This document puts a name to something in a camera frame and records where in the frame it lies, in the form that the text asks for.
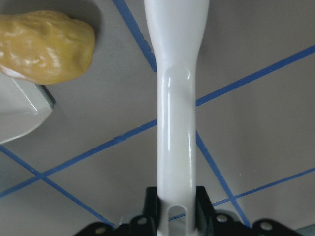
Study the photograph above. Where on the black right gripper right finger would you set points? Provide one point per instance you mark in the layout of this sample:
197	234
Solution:
213	223

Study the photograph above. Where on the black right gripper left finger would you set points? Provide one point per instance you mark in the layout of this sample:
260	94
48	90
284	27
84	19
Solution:
145	224

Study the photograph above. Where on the beige plastic dustpan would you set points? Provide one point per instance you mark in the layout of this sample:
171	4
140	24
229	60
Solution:
24	106

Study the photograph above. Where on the beige hand brush black bristles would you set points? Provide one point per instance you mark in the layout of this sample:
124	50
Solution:
176	29

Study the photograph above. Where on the orange yellow potato toy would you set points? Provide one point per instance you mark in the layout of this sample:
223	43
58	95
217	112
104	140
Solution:
45	47

